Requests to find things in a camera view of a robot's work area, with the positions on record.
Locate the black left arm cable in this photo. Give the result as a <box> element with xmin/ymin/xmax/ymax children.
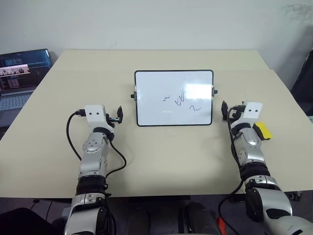
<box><xmin>105</xmin><ymin>141</ymin><xmax>127</xmax><ymax>178</ymax></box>
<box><xmin>67</xmin><ymin>109</ymin><xmax>86</xmax><ymax>161</ymax></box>

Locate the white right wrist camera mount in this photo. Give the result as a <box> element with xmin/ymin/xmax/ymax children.
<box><xmin>231</xmin><ymin>102</ymin><xmax>264</xmax><ymax>129</ymax></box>

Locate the black caster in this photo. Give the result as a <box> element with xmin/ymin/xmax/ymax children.
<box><xmin>286</xmin><ymin>190</ymin><xmax>304</xmax><ymax>202</ymax></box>

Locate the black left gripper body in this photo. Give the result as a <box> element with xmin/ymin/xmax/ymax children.
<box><xmin>104</xmin><ymin>113</ymin><xmax>118</xmax><ymax>127</ymax></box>

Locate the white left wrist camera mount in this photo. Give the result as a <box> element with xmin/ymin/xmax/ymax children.
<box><xmin>84</xmin><ymin>104</ymin><xmax>115</xmax><ymax>130</ymax></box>

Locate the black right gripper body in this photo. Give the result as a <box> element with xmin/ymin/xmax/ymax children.
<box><xmin>229</xmin><ymin>104</ymin><xmax>246</xmax><ymax>123</ymax></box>

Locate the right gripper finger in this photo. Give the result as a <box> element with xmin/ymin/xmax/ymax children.
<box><xmin>221</xmin><ymin>100</ymin><xmax>229</xmax><ymax>122</ymax></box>

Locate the open laptop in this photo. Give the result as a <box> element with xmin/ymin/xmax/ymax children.
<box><xmin>0</xmin><ymin>48</ymin><xmax>53</xmax><ymax>129</ymax></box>

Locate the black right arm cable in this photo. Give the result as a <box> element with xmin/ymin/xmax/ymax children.
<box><xmin>218</xmin><ymin>181</ymin><xmax>247</xmax><ymax>235</ymax></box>
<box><xmin>226</xmin><ymin>107</ymin><xmax>245</xmax><ymax>177</ymax></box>

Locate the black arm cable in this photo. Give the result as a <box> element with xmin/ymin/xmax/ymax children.
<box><xmin>105</xmin><ymin>141</ymin><xmax>127</xmax><ymax>178</ymax></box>
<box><xmin>226</xmin><ymin>107</ymin><xmax>245</xmax><ymax>177</ymax></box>
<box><xmin>67</xmin><ymin>109</ymin><xmax>86</xmax><ymax>161</ymax></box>
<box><xmin>218</xmin><ymin>181</ymin><xmax>247</xmax><ymax>235</ymax></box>

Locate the yellow eraser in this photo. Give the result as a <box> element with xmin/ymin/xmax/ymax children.
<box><xmin>253</xmin><ymin>121</ymin><xmax>273</xmax><ymax>141</ymax></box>

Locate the dark rounded shape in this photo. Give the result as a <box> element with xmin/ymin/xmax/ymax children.
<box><xmin>179</xmin><ymin>202</ymin><xmax>221</xmax><ymax>235</ymax></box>

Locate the black-framed whiteboard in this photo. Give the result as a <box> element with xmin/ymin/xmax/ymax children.
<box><xmin>129</xmin><ymin>70</ymin><xmax>219</xmax><ymax>127</ymax></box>

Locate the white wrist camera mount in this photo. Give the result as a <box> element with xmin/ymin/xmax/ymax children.
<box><xmin>231</xmin><ymin>102</ymin><xmax>264</xmax><ymax>129</ymax></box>
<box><xmin>84</xmin><ymin>104</ymin><xmax>115</xmax><ymax>130</ymax></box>

